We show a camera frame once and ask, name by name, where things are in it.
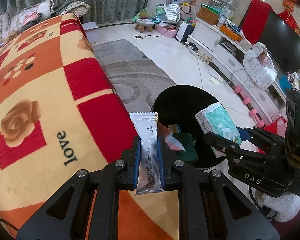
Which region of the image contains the silver white snack sachet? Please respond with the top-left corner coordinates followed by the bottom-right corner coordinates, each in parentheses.
top-left (129, 113), bottom-right (163, 195)

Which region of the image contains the teal tissue pack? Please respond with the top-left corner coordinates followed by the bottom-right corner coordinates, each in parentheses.
top-left (195, 102), bottom-right (242, 145)

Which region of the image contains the black round trash bin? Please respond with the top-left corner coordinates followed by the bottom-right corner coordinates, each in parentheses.
top-left (152, 85), bottom-right (225, 170)

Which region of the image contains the white gloved right hand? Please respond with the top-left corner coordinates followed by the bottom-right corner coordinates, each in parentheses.
top-left (255, 190), bottom-right (300, 223)

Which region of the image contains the pink dumbbell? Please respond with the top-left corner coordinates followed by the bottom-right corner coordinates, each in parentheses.
top-left (235, 86), bottom-right (251, 105)

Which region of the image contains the dark green booklet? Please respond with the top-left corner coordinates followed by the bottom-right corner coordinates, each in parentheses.
top-left (173, 133), bottom-right (199, 162)

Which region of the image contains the grey floor rug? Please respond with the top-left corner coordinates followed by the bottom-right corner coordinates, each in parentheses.
top-left (93, 39), bottom-right (176, 113)

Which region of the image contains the white tv cabinet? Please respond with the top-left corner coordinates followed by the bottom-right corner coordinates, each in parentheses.
top-left (188, 18), bottom-right (286, 122)

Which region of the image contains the orange red patterned blanket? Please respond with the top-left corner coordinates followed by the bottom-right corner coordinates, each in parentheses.
top-left (0, 12), bottom-right (180, 240)

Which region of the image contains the black television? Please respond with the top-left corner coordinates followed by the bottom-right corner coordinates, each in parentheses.
top-left (258, 11), bottom-right (300, 73)

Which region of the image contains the red cloth on television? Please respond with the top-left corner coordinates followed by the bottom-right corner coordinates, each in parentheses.
top-left (239, 0), bottom-right (273, 44)

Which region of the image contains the small wooden stool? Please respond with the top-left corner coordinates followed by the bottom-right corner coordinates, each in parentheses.
top-left (135, 18), bottom-right (155, 33)

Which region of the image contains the silver insulated bag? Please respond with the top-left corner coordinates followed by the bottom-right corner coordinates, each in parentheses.
top-left (162, 3), bottom-right (180, 24)

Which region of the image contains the floral pillow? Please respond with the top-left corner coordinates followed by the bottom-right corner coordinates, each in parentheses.
top-left (7, 0), bottom-right (53, 35)

